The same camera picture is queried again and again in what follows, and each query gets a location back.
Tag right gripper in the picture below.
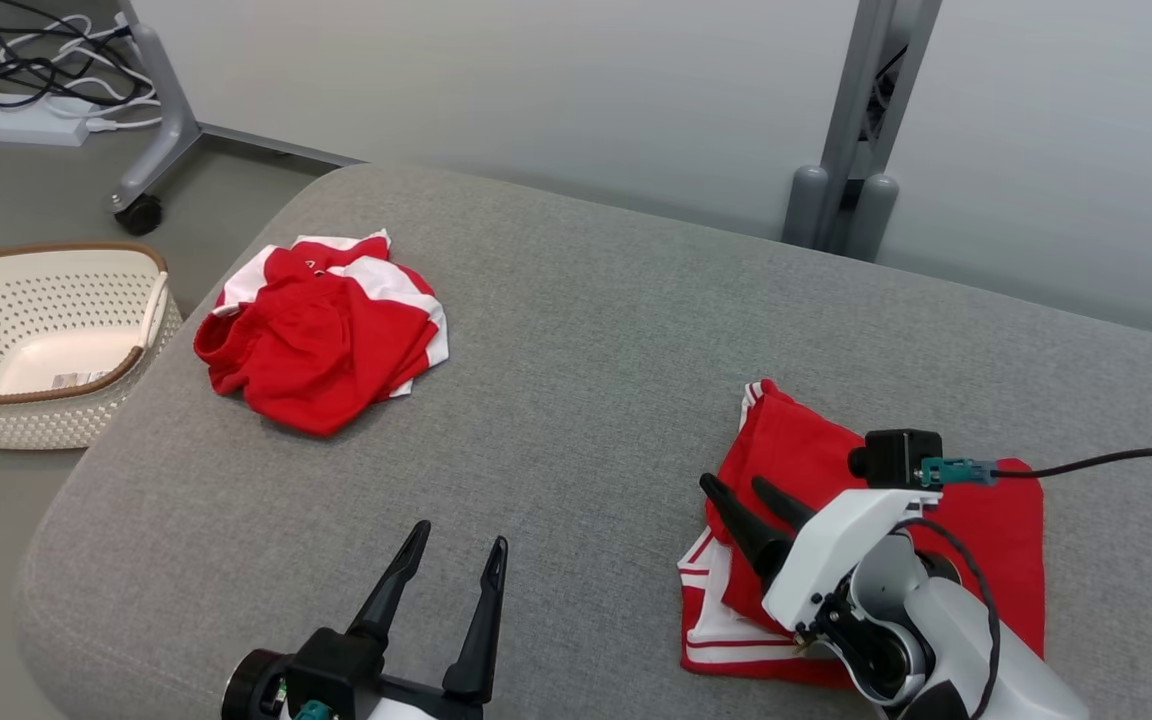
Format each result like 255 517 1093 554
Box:
699 473 942 633

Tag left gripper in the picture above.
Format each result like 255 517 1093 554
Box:
221 520 509 720

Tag red white basketball jersey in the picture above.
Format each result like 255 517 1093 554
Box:
678 379 1047 691

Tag red shorts with white stripe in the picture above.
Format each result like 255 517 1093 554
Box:
193 229 450 438

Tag grey fabric sofa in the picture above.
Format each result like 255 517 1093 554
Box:
14 163 1152 720

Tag white frosted partition panel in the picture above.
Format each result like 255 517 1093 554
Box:
131 0 862 241
876 0 1152 346

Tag black caster wheel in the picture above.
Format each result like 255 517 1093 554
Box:
114 195 163 237

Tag grey partition leg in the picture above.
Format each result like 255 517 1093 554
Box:
111 0 367 216

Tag white power adapter box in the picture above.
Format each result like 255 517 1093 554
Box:
0 93 92 148

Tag right camera cable teal plug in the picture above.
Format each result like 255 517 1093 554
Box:
919 447 1152 489

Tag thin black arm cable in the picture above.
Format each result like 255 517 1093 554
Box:
891 515 1002 720

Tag grey cylindrical post foot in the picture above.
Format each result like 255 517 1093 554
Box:
783 165 829 251
844 173 900 263

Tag grey metal partition post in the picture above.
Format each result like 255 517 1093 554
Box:
806 0 942 256

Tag black cable behind post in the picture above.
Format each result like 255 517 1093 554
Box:
866 45 907 141

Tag white floor cable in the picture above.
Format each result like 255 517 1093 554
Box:
0 10 169 133

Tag black floor cable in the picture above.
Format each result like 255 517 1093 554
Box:
0 0 152 109

